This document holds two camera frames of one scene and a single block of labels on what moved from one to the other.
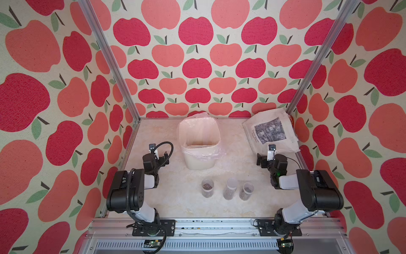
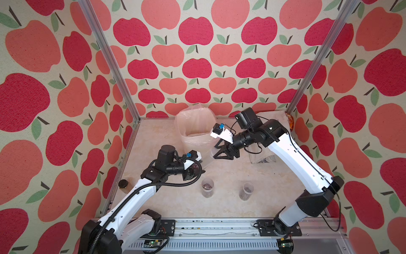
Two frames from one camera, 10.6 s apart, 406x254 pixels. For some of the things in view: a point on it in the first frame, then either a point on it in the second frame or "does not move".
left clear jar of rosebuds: (208, 188) does not move
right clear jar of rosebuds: (246, 191) does not move
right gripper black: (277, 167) to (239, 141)
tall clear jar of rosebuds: (229, 193) to (196, 168)
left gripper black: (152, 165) to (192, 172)
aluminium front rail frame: (112, 235) does not move
